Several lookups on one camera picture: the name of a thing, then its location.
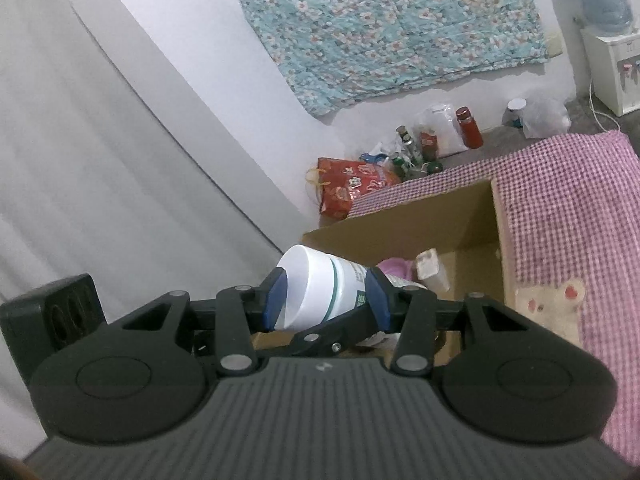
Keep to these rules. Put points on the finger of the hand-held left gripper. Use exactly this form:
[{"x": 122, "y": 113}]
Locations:
[{"x": 325, "y": 337}]

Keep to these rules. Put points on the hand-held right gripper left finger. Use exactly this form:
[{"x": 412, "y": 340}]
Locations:
[{"x": 275, "y": 300}]

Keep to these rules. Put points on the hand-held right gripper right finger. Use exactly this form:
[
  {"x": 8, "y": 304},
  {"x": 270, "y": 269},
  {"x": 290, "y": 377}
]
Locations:
[{"x": 377, "y": 305}]

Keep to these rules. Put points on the purple plastic bowl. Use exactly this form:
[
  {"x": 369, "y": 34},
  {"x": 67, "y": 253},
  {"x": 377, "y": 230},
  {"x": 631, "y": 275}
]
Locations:
[{"x": 395, "y": 266}]

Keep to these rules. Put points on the white plastic bottle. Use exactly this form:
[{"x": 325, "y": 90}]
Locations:
[{"x": 320, "y": 285}]

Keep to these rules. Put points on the white charger plug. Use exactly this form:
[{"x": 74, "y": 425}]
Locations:
[{"x": 432, "y": 270}]

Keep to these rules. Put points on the brown cardboard box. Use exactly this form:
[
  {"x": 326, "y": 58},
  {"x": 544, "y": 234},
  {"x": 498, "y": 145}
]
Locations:
[{"x": 450, "y": 220}]

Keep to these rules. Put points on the red printed shopping bag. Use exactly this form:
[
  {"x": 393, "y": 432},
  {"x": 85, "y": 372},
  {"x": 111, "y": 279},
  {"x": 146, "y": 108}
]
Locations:
[{"x": 350, "y": 185}]

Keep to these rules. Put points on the green glass bottle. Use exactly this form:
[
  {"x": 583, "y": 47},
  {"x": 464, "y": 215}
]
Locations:
[{"x": 400, "y": 167}]

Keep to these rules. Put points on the small green round jar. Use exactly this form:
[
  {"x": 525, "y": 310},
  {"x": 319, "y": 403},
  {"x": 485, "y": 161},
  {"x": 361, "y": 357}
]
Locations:
[{"x": 434, "y": 167}]

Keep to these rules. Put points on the grey curtain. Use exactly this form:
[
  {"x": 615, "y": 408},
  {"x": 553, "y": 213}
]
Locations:
[{"x": 75, "y": 160}]

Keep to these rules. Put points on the brown red label jar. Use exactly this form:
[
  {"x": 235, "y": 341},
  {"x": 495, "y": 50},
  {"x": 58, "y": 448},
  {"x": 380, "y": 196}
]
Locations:
[{"x": 430, "y": 146}]

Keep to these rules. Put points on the white plastic bag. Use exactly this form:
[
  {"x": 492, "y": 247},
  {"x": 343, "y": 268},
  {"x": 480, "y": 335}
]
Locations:
[{"x": 445, "y": 127}]

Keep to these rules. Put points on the red sauce bottle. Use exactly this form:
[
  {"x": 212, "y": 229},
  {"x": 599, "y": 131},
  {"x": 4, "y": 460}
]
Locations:
[{"x": 469, "y": 130}]

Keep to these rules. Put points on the purple checked bear cloth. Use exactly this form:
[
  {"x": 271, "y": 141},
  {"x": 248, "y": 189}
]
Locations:
[{"x": 575, "y": 210}]

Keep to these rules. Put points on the white lidded jar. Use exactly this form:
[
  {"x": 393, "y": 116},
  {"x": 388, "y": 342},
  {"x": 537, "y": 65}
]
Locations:
[{"x": 515, "y": 112}]

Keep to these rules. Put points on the clear plastic bag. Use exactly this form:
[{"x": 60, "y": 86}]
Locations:
[{"x": 545, "y": 115}]

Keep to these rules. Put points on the white water dispenser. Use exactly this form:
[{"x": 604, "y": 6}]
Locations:
[{"x": 605, "y": 75}]

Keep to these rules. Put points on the teal floral wall cloth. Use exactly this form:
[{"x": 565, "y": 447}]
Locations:
[{"x": 390, "y": 25}]

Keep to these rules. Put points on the white wall socket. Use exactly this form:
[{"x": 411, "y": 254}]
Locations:
[{"x": 555, "y": 46}]

